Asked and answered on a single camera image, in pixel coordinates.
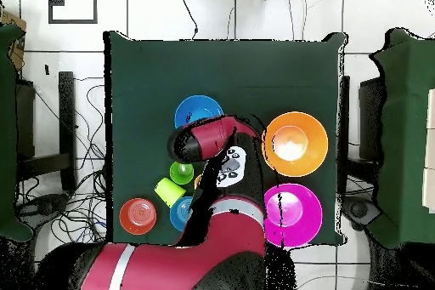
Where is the medium blue bowl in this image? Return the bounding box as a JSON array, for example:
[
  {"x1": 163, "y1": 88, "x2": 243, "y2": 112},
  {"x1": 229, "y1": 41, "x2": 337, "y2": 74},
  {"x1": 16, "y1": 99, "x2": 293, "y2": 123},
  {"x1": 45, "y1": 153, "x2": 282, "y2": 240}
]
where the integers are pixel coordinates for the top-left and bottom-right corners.
[{"x1": 173, "y1": 94, "x2": 224, "y2": 130}]

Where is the lime yellow cup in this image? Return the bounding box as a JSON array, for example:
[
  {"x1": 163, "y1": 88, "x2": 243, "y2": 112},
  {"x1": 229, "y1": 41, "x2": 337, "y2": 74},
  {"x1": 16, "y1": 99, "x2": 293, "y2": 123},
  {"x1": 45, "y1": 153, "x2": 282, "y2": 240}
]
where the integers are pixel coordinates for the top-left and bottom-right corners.
[{"x1": 154, "y1": 176, "x2": 187, "y2": 208}]

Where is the large orange bowl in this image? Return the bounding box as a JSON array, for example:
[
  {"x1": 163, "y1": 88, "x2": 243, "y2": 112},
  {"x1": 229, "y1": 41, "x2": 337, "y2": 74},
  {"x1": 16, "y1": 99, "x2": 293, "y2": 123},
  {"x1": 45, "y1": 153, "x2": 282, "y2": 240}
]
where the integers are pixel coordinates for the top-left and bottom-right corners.
[{"x1": 261, "y1": 111, "x2": 330, "y2": 178}]

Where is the green cup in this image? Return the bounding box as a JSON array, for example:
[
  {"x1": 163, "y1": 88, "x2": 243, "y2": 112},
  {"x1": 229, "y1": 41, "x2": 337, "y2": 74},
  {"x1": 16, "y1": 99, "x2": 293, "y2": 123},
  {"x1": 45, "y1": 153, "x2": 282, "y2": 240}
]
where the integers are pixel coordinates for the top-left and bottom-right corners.
[{"x1": 169, "y1": 161, "x2": 195, "y2": 186}]

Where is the dark green tablecloth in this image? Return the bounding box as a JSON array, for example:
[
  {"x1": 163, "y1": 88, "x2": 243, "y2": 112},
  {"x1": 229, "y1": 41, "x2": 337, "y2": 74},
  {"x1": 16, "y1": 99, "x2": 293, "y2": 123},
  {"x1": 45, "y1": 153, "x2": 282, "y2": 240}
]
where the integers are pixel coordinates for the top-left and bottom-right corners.
[{"x1": 103, "y1": 31, "x2": 347, "y2": 247}]

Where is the small blue bowl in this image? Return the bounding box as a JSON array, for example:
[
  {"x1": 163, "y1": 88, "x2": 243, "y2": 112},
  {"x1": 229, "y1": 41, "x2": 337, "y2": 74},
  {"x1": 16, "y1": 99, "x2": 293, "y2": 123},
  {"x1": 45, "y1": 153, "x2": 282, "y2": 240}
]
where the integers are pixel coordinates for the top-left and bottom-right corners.
[{"x1": 169, "y1": 196, "x2": 195, "y2": 233}]

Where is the red-orange bowl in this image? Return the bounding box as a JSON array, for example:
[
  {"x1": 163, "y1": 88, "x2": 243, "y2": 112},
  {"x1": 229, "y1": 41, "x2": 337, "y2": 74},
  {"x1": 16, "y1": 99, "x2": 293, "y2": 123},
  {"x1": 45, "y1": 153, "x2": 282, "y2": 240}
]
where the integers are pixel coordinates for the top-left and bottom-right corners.
[{"x1": 118, "y1": 197, "x2": 158, "y2": 236}]

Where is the large pink bowl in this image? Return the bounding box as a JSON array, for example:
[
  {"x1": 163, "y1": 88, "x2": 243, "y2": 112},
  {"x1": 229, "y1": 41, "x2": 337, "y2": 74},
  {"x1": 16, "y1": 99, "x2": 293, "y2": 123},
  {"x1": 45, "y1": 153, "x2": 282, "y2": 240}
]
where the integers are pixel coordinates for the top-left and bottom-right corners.
[{"x1": 263, "y1": 183, "x2": 324, "y2": 248}]

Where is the green covered side table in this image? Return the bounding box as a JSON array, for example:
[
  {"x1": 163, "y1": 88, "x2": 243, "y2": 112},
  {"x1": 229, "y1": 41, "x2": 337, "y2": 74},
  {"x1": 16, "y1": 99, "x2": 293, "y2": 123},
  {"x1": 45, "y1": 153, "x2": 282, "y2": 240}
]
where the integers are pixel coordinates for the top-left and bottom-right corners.
[
  {"x1": 0, "y1": 24, "x2": 35, "y2": 243},
  {"x1": 370, "y1": 27, "x2": 435, "y2": 250}
]

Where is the cardboard box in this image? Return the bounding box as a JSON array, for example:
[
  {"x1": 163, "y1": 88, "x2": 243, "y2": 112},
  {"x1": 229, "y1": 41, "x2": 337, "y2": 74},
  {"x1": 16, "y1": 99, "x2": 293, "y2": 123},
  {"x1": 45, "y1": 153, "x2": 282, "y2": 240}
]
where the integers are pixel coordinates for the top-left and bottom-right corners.
[{"x1": 0, "y1": 10, "x2": 27, "y2": 71}]

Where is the tangle of floor cables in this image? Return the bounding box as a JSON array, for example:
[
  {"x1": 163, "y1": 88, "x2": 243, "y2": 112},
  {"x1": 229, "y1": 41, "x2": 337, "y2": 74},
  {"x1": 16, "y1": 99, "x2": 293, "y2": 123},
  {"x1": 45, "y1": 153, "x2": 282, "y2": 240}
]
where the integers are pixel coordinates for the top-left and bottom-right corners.
[{"x1": 14, "y1": 77, "x2": 115, "y2": 247}]

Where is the black floor cable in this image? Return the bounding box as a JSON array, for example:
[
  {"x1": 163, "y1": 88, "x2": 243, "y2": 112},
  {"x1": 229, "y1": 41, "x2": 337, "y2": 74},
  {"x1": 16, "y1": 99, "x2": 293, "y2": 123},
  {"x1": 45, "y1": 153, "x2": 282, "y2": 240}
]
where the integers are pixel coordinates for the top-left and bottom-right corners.
[{"x1": 178, "y1": 0, "x2": 199, "y2": 40}]

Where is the blue cable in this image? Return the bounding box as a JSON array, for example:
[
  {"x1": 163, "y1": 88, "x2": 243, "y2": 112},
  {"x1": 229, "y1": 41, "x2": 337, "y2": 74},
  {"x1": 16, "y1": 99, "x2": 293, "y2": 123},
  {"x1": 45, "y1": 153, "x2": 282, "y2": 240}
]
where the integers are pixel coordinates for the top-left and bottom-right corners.
[{"x1": 77, "y1": 219, "x2": 107, "y2": 236}]

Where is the black stand frame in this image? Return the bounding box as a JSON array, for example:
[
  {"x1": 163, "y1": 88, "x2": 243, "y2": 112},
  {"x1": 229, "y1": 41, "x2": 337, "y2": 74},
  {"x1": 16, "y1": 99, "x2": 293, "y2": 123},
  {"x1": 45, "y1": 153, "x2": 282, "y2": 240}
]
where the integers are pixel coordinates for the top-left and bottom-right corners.
[{"x1": 16, "y1": 71, "x2": 77, "y2": 192}]

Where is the grey pedestal foot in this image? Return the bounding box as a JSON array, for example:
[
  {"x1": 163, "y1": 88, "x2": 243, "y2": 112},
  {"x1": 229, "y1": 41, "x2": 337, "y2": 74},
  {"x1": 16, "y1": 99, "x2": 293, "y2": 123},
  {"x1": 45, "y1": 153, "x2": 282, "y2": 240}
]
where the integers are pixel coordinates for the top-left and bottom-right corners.
[
  {"x1": 20, "y1": 192, "x2": 71, "y2": 226},
  {"x1": 341, "y1": 196, "x2": 381, "y2": 233}
]

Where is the black square floor frame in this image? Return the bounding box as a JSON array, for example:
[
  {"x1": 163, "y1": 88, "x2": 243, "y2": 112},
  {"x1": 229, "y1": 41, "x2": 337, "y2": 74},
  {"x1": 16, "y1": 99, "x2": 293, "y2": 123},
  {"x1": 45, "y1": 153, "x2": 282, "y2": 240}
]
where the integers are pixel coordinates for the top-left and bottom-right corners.
[{"x1": 48, "y1": 0, "x2": 99, "y2": 25}]

